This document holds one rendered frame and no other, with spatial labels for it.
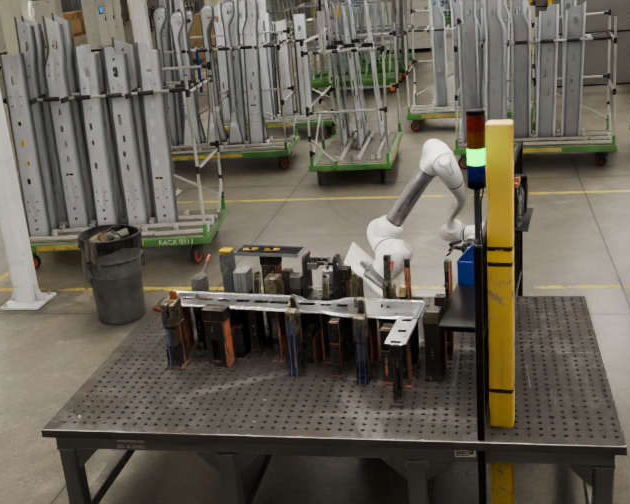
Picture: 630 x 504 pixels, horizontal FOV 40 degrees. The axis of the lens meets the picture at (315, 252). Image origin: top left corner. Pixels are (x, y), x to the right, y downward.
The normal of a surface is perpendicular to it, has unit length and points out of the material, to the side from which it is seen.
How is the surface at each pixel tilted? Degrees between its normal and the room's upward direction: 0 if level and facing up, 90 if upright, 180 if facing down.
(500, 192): 94
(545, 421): 0
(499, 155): 90
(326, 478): 0
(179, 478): 0
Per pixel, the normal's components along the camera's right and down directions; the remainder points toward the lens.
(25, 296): -0.18, 0.32
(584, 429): -0.07, -0.95
